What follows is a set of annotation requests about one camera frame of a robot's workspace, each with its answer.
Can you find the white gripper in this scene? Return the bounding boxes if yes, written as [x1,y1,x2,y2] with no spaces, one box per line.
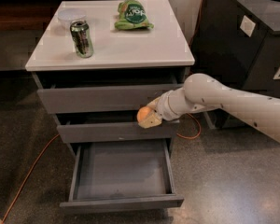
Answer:
[138,91,179,129]

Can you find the orange fruit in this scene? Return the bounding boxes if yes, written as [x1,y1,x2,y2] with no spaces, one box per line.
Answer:
[136,106,153,122]

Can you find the grey bottom drawer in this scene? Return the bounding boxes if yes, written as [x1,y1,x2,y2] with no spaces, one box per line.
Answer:
[60,139,184,214]

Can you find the grey drawer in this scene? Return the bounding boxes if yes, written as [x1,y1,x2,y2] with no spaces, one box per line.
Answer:
[60,139,184,214]
[57,110,179,143]
[37,79,181,114]

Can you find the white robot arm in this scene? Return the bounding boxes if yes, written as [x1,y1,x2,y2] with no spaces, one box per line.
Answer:
[137,74,280,143]

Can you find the grey middle drawer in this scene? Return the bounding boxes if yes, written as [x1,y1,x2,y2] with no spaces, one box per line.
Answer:
[57,110,179,143]

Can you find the grey top drawer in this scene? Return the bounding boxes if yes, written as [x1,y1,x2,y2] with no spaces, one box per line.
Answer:
[37,79,181,114]

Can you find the grey drawer cabinet white top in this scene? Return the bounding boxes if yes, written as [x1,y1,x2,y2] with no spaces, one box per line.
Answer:
[26,0,194,151]

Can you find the green soda can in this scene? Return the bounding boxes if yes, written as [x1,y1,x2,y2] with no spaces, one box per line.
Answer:
[70,21,94,58]

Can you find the green chip bag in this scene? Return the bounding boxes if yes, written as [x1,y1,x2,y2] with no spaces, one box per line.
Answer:
[115,0,154,30]

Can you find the dark grey trash bin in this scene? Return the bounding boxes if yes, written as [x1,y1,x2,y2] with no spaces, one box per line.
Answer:
[190,0,280,130]

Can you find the white bowl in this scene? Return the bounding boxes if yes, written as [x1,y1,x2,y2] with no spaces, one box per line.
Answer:
[57,8,86,29]

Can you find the orange extension cable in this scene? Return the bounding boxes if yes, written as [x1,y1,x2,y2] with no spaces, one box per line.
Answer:
[1,0,211,224]

